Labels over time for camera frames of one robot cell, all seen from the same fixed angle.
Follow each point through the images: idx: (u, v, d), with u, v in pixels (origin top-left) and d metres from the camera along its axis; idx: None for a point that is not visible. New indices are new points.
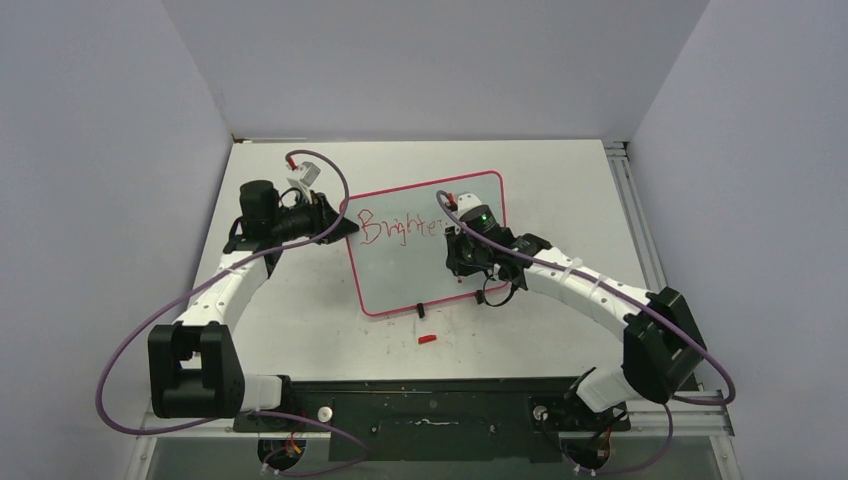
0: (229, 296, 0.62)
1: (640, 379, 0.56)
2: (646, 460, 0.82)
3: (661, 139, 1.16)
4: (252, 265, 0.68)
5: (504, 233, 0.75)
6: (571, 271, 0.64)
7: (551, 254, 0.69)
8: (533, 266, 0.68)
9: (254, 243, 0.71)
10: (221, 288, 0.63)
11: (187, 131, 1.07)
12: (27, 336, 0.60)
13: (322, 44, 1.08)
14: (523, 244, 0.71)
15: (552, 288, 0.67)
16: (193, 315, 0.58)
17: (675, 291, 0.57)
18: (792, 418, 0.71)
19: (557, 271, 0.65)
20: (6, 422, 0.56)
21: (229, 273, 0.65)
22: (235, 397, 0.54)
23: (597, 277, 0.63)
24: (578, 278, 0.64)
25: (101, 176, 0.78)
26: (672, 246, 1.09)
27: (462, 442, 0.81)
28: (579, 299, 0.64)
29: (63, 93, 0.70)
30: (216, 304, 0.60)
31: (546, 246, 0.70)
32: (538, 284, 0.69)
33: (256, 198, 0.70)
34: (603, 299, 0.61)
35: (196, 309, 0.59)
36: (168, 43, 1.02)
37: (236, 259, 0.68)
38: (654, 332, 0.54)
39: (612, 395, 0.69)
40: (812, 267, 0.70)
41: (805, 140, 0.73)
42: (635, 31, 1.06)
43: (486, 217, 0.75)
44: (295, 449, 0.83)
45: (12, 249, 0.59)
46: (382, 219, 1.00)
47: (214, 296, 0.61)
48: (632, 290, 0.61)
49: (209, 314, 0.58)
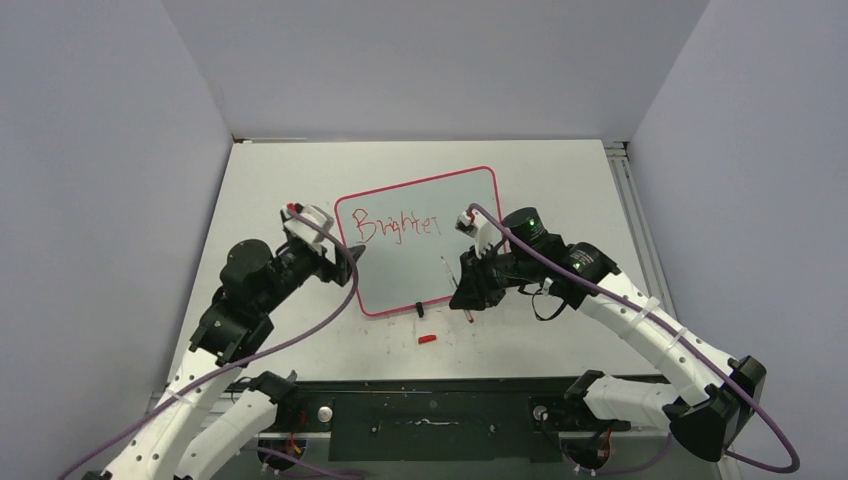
0: (167, 443, 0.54)
1: (693, 442, 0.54)
2: (646, 462, 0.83)
3: (660, 141, 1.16)
4: (209, 385, 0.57)
5: (551, 241, 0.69)
6: (647, 315, 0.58)
7: (620, 283, 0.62)
8: (599, 296, 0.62)
9: (229, 330, 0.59)
10: (162, 429, 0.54)
11: (187, 130, 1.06)
12: (30, 337, 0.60)
13: (321, 44, 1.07)
14: (585, 260, 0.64)
15: (617, 325, 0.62)
16: (120, 473, 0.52)
17: (757, 362, 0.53)
18: (791, 419, 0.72)
19: (631, 311, 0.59)
20: (11, 423, 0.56)
21: (174, 402, 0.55)
22: None
23: (676, 329, 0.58)
24: (654, 325, 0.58)
25: (100, 176, 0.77)
26: (672, 247, 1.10)
27: (461, 442, 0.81)
28: (648, 346, 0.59)
29: (62, 94, 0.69)
30: (148, 457, 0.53)
31: (612, 269, 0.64)
32: (599, 313, 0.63)
33: (237, 279, 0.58)
34: (682, 359, 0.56)
35: (128, 460, 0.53)
36: (167, 42, 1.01)
37: (195, 371, 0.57)
38: (734, 409, 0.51)
39: (627, 411, 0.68)
40: (811, 269, 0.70)
41: (805, 142, 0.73)
42: (637, 32, 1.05)
43: (534, 223, 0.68)
44: (295, 449, 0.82)
45: (13, 248, 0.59)
46: (376, 217, 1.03)
47: (151, 441, 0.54)
48: (713, 353, 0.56)
49: (138, 476, 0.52)
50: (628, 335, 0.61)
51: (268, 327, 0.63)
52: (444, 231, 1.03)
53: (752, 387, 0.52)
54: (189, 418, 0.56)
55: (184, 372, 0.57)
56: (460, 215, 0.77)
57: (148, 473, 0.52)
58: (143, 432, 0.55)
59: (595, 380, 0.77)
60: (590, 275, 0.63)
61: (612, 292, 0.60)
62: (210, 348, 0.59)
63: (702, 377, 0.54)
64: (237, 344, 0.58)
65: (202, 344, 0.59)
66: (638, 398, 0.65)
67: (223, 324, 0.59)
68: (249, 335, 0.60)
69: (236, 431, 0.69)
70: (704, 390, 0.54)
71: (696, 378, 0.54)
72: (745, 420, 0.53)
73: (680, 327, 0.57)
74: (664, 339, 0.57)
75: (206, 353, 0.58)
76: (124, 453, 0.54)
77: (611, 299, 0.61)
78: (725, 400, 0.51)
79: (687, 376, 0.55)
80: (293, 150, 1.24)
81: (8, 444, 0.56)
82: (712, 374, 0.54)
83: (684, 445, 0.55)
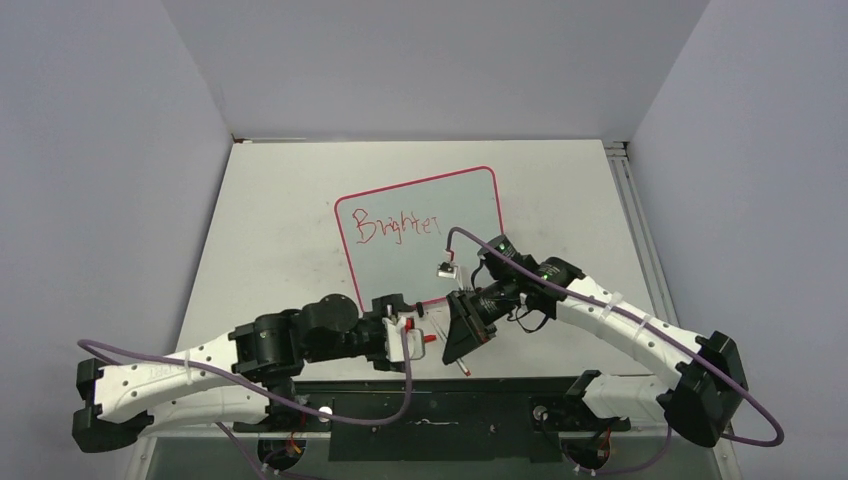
0: (148, 391, 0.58)
1: (684, 425, 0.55)
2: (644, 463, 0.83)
3: (660, 140, 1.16)
4: (212, 375, 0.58)
5: (527, 260, 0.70)
6: (613, 308, 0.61)
7: (586, 285, 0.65)
8: (568, 299, 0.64)
9: (265, 351, 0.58)
10: (155, 377, 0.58)
11: (187, 130, 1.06)
12: (30, 335, 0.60)
13: (321, 44, 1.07)
14: (551, 271, 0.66)
15: (590, 324, 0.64)
16: (106, 384, 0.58)
17: (726, 337, 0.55)
18: (791, 418, 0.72)
19: (597, 308, 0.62)
20: (13, 421, 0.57)
21: (180, 366, 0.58)
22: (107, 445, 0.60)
23: (642, 317, 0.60)
24: (621, 316, 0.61)
25: (100, 176, 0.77)
26: (672, 247, 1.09)
27: (461, 441, 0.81)
28: (619, 338, 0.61)
29: (63, 93, 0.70)
30: (131, 389, 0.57)
31: (577, 275, 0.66)
32: (571, 315, 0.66)
33: (311, 324, 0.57)
34: (651, 344, 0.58)
35: (120, 375, 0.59)
36: (167, 42, 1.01)
37: (215, 353, 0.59)
38: (710, 385, 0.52)
39: (625, 408, 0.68)
40: (810, 269, 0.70)
41: (804, 140, 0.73)
42: (636, 31, 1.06)
43: (505, 246, 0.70)
44: (295, 449, 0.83)
45: (14, 246, 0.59)
46: (376, 217, 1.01)
47: (143, 379, 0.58)
48: (681, 335, 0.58)
49: (111, 396, 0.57)
50: (601, 330, 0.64)
51: (291, 372, 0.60)
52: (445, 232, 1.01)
53: (728, 362, 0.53)
54: (178, 387, 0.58)
55: (210, 349, 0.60)
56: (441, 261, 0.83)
57: (117, 400, 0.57)
58: (147, 367, 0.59)
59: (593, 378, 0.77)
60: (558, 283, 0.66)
61: (576, 292, 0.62)
62: (242, 348, 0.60)
63: (671, 357, 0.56)
64: (255, 367, 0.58)
65: (239, 340, 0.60)
66: (633, 392, 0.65)
67: (268, 339, 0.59)
68: (273, 367, 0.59)
69: (218, 410, 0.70)
70: (675, 368, 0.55)
71: (667, 359, 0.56)
72: (735, 398, 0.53)
73: (645, 315, 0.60)
74: (631, 328, 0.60)
75: (236, 349, 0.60)
76: (123, 371, 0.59)
77: (579, 300, 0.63)
78: (698, 376, 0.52)
79: (659, 360, 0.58)
80: (292, 150, 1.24)
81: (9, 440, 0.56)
82: (682, 353, 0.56)
83: (677, 428, 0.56)
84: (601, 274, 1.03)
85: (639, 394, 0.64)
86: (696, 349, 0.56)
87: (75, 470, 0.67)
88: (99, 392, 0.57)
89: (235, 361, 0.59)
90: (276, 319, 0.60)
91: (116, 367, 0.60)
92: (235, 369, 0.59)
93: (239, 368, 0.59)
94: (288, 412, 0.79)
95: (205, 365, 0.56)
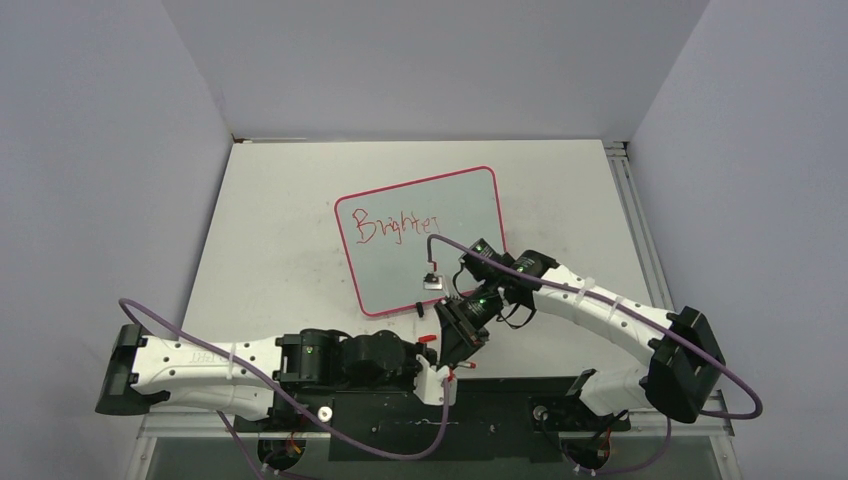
0: (186, 374, 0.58)
1: (662, 403, 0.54)
2: (645, 460, 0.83)
3: (660, 141, 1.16)
4: (249, 375, 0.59)
5: (505, 257, 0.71)
6: (585, 293, 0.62)
7: (561, 273, 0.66)
8: (542, 288, 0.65)
9: (304, 370, 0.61)
10: (197, 361, 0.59)
11: (187, 131, 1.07)
12: (30, 333, 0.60)
13: (321, 46, 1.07)
14: (527, 263, 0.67)
15: (566, 310, 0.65)
16: (146, 354, 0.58)
17: (694, 312, 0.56)
18: (789, 417, 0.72)
19: (571, 293, 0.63)
20: (15, 419, 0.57)
21: (224, 358, 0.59)
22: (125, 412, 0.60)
23: (614, 299, 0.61)
24: (594, 300, 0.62)
25: (98, 177, 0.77)
26: (672, 248, 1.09)
27: (462, 442, 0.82)
28: (594, 321, 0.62)
29: (64, 96, 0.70)
30: (170, 367, 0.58)
31: (552, 264, 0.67)
32: (546, 304, 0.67)
33: (361, 355, 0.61)
34: (624, 324, 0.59)
35: (162, 351, 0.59)
36: (167, 43, 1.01)
37: (260, 354, 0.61)
38: (682, 357, 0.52)
39: (621, 401, 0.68)
40: (809, 269, 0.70)
41: (803, 140, 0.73)
42: (636, 32, 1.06)
43: (481, 247, 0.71)
44: (295, 449, 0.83)
45: (16, 247, 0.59)
46: (376, 218, 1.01)
47: (183, 360, 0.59)
48: (655, 313, 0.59)
49: (150, 369, 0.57)
50: (577, 316, 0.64)
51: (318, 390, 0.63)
52: (444, 233, 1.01)
53: (700, 336, 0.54)
54: (216, 378, 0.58)
55: (256, 349, 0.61)
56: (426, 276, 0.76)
57: (154, 376, 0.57)
58: (190, 348, 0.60)
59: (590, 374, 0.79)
60: (536, 272, 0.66)
61: (550, 281, 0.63)
62: (285, 356, 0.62)
63: (643, 335, 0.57)
64: (295, 379, 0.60)
65: (286, 353, 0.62)
66: (620, 381, 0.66)
67: (311, 355, 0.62)
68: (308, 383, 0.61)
69: (226, 400, 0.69)
70: (648, 345, 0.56)
71: (639, 337, 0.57)
72: (714, 372, 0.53)
73: (616, 296, 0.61)
74: (603, 309, 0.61)
75: (279, 358, 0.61)
76: (165, 346, 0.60)
77: (552, 288, 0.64)
78: (668, 348, 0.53)
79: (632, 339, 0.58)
80: (292, 150, 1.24)
81: (12, 439, 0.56)
82: (653, 331, 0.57)
83: (659, 409, 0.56)
84: (600, 274, 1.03)
85: (630, 387, 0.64)
86: (667, 324, 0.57)
87: (74, 469, 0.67)
88: (138, 361, 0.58)
89: (278, 368, 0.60)
90: (321, 337, 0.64)
91: (158, 340, 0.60)
92: (276, 376, 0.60)
93: (280, 375, 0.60)
94: (284, 417, 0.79)
95: (248, 365, 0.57)
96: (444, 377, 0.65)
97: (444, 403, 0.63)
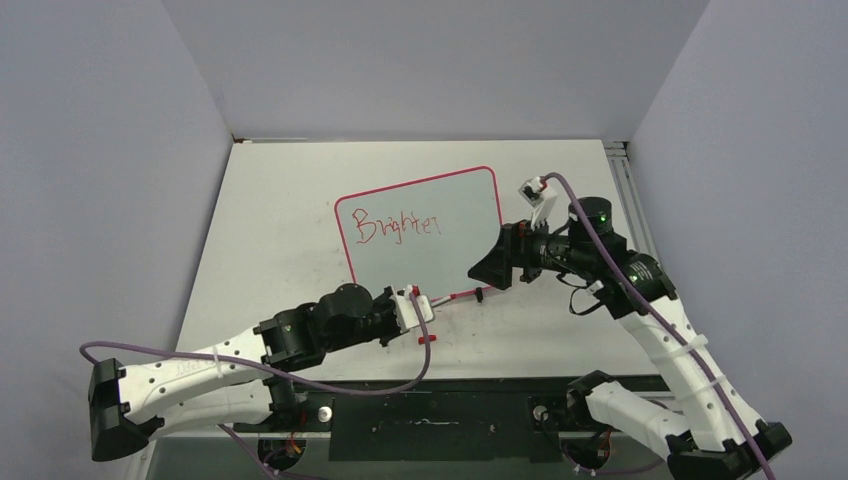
0: (176, 386, 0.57)
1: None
2: (648, 463, 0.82)
3: (661, 141, 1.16)
4: (240, 368, 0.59)
5: (617, 245, 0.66)
6: (690, 352, 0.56)
7: (672, 310, 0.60)
8: (647, 317, 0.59)
9: (289, 345, 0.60)
10: (183, 372, 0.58)
11: (187, 130, 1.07)
12: (29, 334, 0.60)
13: (321, 45, 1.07)
14: (643, 276, 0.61)
15: (654, 351, 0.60)
16: (130, 381, 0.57)
17: (785, 433, 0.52)
18: (792, 418, 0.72)
19: (674, 342, 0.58)
20: (14, 420, 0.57)
21: (209, 360, 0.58)
22: (121, 449, 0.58)
23: (715, 376, 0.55)
24: (694, 363, 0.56)
25: (98, 177, 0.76)
26: (673, 248, 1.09)
27: (461, 443, 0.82)
28: (678, 382, 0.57)
29: (64, 96, 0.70)
30: (157, 387, 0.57)
31: (668, 293, 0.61)
32: (637, 333, 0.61)
33: (330, 311, 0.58)
34: (709, 404, 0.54)
35: (144, 377, 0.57)
36: (167, 42, 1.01)
37: (243, 347, 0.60)
38: (744, 468, 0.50)
39: (623, 423, 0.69)
40: (810, 269, 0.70)
41: (804, 140, 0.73)
42: (637, 32, 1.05)
43: (605, 219, 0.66)
44: (295, 449, 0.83)
45: (16, 246, 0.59)
46: (376, 217, 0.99)
47: (170, 376, 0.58)
48: (745, 409, 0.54)
49: (138, 394, 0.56)
50: (660, 363, 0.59)
51: (314, 362, 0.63)
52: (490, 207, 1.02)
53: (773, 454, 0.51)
54: (207, 382, 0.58)
55: (237, 343, 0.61)
56: (530, 182, 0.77)
57: (146, 398, 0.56)
58: (172, 363, 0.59)
59: (602, 382, 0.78)
60: (646, 290, 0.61)
61: (659, 313, 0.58)
62: (267, 340, 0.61)
63: (726, 429, 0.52)
64: (285, 358, 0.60)
65: (266, 334, 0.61)
66: (642, 419, 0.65)
67: (292, 332, 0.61)
68: (299, 358, 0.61)
69: (223, 410, 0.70)
70: (719, 438, 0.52)
71: (719, 426, 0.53)
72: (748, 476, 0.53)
73: (720, 375, 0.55)
74: (699, 381, 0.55)
75: (263, 344, 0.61)
76: (147, 368, 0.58)
77: (657, 324, 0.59)
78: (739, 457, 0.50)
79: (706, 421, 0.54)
80: (292, 150, 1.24)
81: (13, 440, 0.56)
82: (735, 429, 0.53)
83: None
84: None
85: (650, 423, 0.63)
86: (753, 429, 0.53)
87: (76, 470, 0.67)
88: (124, 390, 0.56)
89: (266, 353, 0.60)
90: (294, 313, 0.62)
91: (138, 366, 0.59)
92: (266, 360, 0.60)
93: (269, 359, 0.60)
94: (289, 410, 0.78)
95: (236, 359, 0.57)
96: (412, 296, 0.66)
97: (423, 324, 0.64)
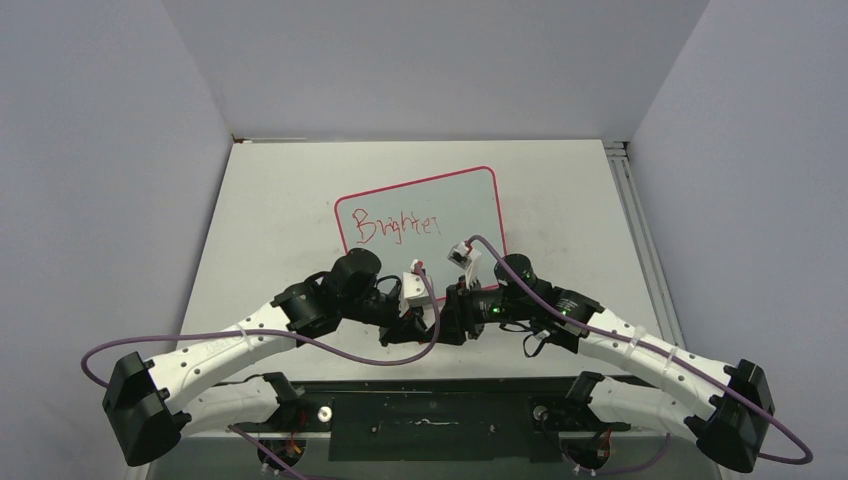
0: (211, 366, 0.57)
1: (719, 454, 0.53)
2: (649, 460, 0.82)
3: (660, 140, 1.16)
4: (269, 338, 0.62)
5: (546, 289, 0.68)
6: (638, 343, 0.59)
7: (607, 319, 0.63)
8: (590, 337, 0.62)
9: (315, 309, 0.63)
10: (215, 351, 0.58)
11: (187, 129, 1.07)
12: (28, 333, 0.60)
13: (321, 44, 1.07)
14: (570, 306, 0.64)
15: (614, 360, 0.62)
16: (160, 369, 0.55)
17: (753, 365, 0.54)
18: (792, 417, 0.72)
19: (622, 343, 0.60)
20: (14, 419, 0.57)
21: (236, 337, 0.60)
22: (148, 451, 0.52)
23: (668, 351, 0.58)
24: (647, 350, 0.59)
25: (97, 177, 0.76)
26: (672, 248, 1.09)
27: (461, 442, 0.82)
28: (648, 374, 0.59)
29: (63, 95, 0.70)
30: (193, 370, 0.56)
31: (597, 308, 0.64)
32: (595, 353, 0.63)
33: (348, 271, 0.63)
34: (681, 378, 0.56)
35: (173, 365, 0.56)
36: (167, 41, 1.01)
37: (265, 318, 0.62)
38: (745, 413, 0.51)
39: (639, 419, 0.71)
40: (809, 267, 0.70)
41: (803, 138, 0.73)
42: (636, 31, 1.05)
43: (528, 272, 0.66)
44: (295, 449, 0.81)
45: (15, 244, 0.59)
46: (376, 217, 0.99)
47: (202, 358, 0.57)
48: (709, 364, 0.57)
49: (174, 379, 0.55)
50: (626, 367, 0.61)
51: (329, 328, 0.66)
52: (488, 206, 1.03)
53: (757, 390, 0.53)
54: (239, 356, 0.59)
55: (259, 318, 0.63)
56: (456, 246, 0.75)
57: (182, 382, 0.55)
58: (199, 346, 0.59)
59: (594, 384, 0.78)
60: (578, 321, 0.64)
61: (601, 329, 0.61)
62: (286, 312, 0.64)
63: (704, 390, 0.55)
64: (306, 322, 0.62)
65: (282, 303, 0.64)
66: (655, 412, 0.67)
67: (306, 299, 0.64)
68: (319, 322, 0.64)
69: (239, 404, 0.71)
70: (709, 401, 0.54)
71: (699, 392, 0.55)
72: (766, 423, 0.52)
73: (671, 348, 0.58)
74: (659, 362, 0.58)
75: (283, 313, 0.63)
76: (174, 355, 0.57)
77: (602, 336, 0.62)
78: (731, 408, 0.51)
79: (690, 394, 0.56)
80: (292, 150, 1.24)
81: (13, 439, 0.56)
82: (711, 385, 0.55)
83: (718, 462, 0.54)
84: (599, 274, 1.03)
85: (663, 416, 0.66)
86: (726, 379, 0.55)
87: (76, 469, 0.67)
88: (157, 379, 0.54)
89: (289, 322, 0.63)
90: (306, 283, 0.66)
91: (162, 356, 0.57)
92: (290, 328, 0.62)
93: (292, 325, 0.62)
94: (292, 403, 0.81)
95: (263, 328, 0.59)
96: (414, 278, 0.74)
97: (430, 292, 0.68)
